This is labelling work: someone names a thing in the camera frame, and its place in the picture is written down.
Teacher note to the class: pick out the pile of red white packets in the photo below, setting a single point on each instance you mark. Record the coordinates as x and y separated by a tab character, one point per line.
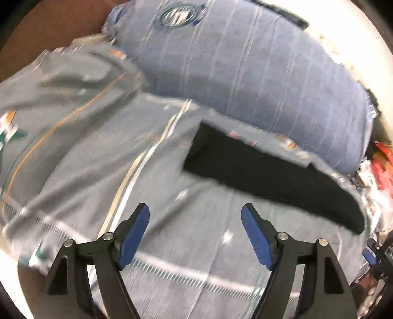
379	171

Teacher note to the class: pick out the blue plaid pillow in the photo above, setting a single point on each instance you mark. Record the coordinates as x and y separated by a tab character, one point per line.
245	76

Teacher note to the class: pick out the grey printed bed sheet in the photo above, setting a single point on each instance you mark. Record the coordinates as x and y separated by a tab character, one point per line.
107	171

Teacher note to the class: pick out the brown wooden headboard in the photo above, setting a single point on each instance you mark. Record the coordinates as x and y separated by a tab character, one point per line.
46	33

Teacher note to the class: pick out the black pants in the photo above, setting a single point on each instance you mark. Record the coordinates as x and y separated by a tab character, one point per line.
270	171

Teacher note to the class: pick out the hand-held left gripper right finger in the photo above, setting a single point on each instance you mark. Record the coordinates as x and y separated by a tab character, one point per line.
255	234

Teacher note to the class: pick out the dark cloth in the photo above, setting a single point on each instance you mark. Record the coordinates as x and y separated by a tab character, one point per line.
285	13

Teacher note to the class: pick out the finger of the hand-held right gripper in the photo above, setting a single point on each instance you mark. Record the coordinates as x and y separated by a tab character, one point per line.
369	256

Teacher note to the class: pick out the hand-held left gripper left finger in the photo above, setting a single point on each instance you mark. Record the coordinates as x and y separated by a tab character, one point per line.
135	236

